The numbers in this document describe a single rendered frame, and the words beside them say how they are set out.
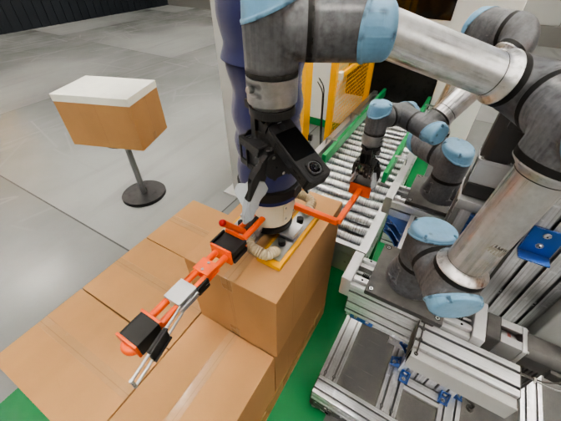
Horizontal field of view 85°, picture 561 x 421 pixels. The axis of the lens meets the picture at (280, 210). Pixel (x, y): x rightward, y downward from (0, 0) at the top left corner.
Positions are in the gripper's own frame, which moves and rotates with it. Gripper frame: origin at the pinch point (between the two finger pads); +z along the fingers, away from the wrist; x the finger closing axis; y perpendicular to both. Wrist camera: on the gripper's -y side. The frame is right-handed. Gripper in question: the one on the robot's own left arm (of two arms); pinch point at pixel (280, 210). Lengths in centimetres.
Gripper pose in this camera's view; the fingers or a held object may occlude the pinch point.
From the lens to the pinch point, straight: 58.0
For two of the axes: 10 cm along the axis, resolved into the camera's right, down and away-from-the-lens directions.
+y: -6.1, -5.3, 6.0
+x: -7.9, 4.0, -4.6
